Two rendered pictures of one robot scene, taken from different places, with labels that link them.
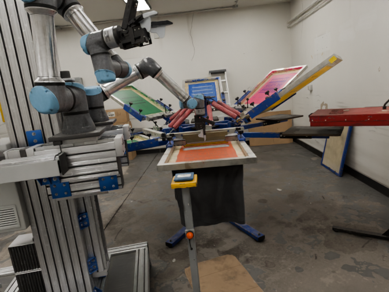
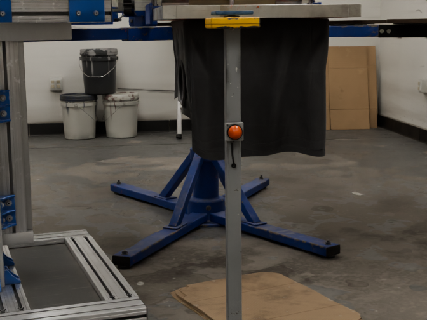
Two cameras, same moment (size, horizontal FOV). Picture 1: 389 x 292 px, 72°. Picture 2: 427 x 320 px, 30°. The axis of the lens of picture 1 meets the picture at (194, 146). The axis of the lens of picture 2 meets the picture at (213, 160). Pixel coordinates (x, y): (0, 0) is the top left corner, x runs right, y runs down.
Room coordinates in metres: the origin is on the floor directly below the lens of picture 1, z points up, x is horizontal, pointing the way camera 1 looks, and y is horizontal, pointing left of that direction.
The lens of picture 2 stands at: (-0.76, 0.52, 0.93)
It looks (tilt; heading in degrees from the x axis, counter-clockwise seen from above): 10 degrees down; 349
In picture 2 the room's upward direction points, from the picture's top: 1 degrees counter-clockwise
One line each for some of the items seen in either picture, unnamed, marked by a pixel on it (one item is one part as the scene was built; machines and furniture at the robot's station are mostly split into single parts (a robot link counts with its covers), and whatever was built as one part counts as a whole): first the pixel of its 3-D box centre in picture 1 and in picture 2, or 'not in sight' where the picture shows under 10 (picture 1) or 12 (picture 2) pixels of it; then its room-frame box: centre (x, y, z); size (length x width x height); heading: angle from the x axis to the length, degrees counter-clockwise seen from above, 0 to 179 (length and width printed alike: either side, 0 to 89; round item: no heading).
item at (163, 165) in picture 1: (205, 149); (241, 13); (1.91, -0.08, 0.97); 0.79 x 0.58 x 0.04; 177
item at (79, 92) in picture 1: (72, 97); not in sight; (1.31, 0.55, 1.42); 0.13 x 0.12 x 0.14; 165
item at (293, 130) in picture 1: (264, 134); (345, 29); (2.59, -0.70, 0.91); 1.34 x 0.40 x 0.08; 57
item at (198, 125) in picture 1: (199, 121); not in sight; (2.12, -0.06, 1.15); 0.09 x 0.08 x 0.12; 87
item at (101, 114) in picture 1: (96, 113); not in sight; (1.80, 0.63, 1.31); 0.15 x 0.15 x 0.10
